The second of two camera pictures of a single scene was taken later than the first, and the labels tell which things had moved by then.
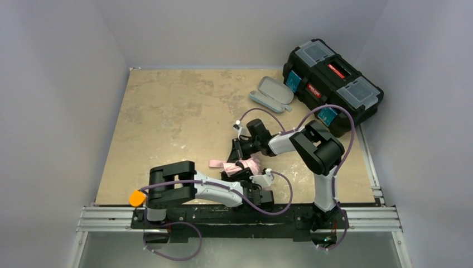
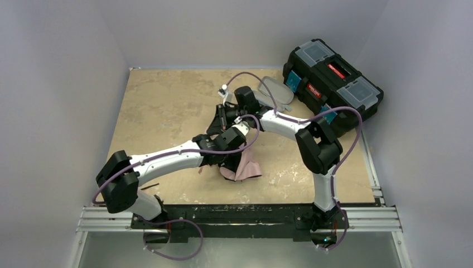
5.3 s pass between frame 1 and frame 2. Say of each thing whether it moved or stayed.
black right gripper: moved
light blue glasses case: stayed
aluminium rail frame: stayed
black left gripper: moved
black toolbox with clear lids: stayed
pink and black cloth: stayed
